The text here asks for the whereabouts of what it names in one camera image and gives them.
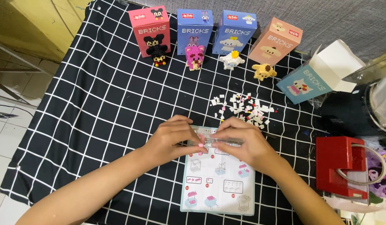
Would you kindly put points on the person's left hand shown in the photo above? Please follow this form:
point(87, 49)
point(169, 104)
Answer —
point(171, 140)

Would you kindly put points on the person's right hand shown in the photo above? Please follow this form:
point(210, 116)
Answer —
point(246, 147)

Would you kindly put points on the pile of small loose bricks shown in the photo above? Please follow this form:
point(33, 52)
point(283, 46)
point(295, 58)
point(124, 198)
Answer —
point(247, 109)

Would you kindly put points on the paper instruction sheet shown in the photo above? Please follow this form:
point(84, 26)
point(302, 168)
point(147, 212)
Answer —
point(218, 184)

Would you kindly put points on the black white grid cloth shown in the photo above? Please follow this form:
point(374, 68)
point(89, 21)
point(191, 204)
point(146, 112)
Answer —
point(102, 109)

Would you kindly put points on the yellow dog brick figure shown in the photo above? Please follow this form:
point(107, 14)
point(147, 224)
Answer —
point(263, 72)

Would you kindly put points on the pink bear brick figure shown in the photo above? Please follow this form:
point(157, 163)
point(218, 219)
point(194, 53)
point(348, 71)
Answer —
point(194, 57)

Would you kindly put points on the white dog brick figure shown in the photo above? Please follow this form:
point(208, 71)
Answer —
point(231, 61)

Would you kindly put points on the light blue open box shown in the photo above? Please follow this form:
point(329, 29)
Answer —
point(305, 82)

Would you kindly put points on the red tape dispenser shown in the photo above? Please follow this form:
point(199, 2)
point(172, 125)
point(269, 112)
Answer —
point(332, 162)

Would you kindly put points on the black mouse brick figure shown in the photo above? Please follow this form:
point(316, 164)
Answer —
point(156, 48)

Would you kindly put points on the black bag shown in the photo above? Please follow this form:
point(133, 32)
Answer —
point(343, 112)

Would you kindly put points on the peach brick toy box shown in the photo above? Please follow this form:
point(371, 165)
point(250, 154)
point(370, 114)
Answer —
point(274, 42)

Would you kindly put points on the pink brick toy box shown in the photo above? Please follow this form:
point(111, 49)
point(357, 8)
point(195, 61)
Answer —
point(149, 29)

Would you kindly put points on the blue rabbit print box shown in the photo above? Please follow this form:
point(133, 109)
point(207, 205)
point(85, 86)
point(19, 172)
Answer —
point(194, 29)

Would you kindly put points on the blue white dog print box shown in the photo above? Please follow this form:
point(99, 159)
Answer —
point(233, 31)

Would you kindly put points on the clear tape roll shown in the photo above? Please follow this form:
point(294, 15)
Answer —
point(382, 162)

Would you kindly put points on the purple printed bag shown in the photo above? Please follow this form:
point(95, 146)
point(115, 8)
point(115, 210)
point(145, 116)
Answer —
point(380, 187)

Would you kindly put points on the clear plastic container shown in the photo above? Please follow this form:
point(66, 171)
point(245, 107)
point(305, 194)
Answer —
point(383, 103)

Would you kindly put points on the yellow wooden cabinet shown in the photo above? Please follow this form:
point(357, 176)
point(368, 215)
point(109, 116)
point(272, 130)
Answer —
point(33, 25)

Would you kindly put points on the grey metal frame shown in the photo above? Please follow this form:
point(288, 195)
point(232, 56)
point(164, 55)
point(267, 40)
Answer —
point(14, 61)

